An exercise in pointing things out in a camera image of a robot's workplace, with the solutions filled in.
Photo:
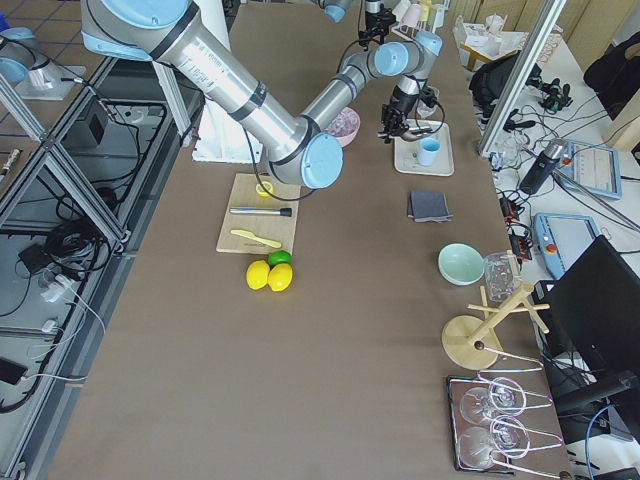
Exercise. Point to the hanging wine glass upper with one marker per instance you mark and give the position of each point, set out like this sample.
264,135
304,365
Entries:
501,396

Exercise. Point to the yellow lemon right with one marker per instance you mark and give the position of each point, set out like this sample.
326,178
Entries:
280,277

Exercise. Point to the black glass holder tray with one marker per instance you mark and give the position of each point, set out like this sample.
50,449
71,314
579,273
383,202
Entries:
540,440

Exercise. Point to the steel muddler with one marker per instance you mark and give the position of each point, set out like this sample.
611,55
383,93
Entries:
255,211

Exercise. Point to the yellow lemon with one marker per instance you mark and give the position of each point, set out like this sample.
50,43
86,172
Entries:
257,274
280,277

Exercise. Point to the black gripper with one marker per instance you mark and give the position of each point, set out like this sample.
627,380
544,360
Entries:
375,20
394,113

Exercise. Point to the half lemon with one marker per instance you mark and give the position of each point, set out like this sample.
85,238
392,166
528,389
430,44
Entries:
264,189

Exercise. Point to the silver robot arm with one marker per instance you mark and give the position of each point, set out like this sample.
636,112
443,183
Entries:
298,150
335,10

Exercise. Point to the wooden cup tree stand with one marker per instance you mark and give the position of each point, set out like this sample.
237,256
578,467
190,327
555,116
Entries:
472,343

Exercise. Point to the mint green bowl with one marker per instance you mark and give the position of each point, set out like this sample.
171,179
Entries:
460,264

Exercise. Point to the pink bowl of ice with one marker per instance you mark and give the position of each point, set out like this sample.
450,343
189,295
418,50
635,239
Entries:
345,126

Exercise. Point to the yellow plastic knife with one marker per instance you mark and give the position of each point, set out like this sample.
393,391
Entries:
253,237

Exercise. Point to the clear wine glass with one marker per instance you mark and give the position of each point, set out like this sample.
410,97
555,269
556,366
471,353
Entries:
427,102

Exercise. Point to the hanging wine glass lower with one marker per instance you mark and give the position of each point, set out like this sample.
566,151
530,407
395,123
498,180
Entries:
483,448

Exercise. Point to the yellow lemon left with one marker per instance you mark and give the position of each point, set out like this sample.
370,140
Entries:
257,274

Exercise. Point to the light blue cup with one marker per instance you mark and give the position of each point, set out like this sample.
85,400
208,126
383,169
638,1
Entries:
428,151

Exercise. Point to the blue teach pendant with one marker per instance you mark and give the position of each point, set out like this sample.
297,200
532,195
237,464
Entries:
562,238

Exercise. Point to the black monitor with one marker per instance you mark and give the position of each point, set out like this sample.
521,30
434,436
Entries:
596,302

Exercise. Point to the white dish rack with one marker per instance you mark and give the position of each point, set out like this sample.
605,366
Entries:
413,17

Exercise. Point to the bamboo cutting board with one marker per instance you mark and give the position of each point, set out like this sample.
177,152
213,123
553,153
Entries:
277,228

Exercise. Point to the cream serving tray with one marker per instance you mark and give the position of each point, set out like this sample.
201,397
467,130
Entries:
405,153

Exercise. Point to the glass jar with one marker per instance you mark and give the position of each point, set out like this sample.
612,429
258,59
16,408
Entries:
499,276

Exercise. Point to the grey folded cloth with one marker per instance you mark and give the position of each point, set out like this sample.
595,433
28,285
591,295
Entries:
425,206

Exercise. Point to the hanging wine glass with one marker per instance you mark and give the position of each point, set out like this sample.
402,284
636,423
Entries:
501,396
483,448

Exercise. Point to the green lime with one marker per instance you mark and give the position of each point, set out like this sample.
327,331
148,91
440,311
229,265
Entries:
279,257

